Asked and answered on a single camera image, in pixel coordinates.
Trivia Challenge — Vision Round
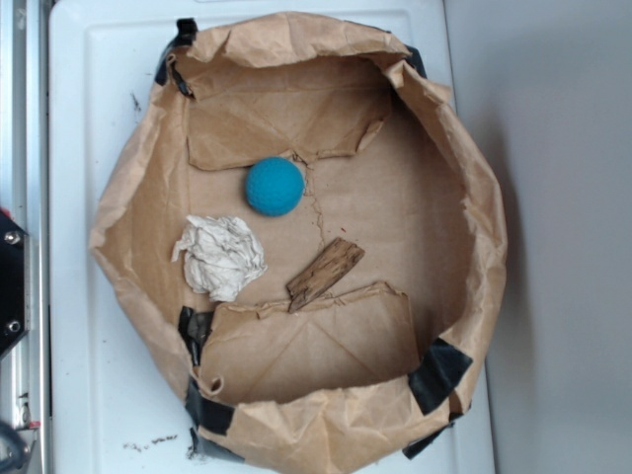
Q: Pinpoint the brown wood chip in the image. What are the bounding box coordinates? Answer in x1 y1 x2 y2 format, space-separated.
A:
286 237 365 313

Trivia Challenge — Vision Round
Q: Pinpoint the brown paper bag bin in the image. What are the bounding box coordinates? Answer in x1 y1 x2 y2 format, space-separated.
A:
90 12 508 473

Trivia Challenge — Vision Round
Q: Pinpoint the blue dimpled ball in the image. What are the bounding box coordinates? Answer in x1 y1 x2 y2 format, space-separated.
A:
245 157 305 217

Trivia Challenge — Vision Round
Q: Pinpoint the crumpled white paper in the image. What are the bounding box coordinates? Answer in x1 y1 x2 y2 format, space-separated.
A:
171 215 268 302

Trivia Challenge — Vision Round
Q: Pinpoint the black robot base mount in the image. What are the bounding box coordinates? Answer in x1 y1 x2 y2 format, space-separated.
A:
1 207 31 359

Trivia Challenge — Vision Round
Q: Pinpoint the aluminium frame rail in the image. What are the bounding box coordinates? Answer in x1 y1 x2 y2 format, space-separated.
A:
1 1 52 473

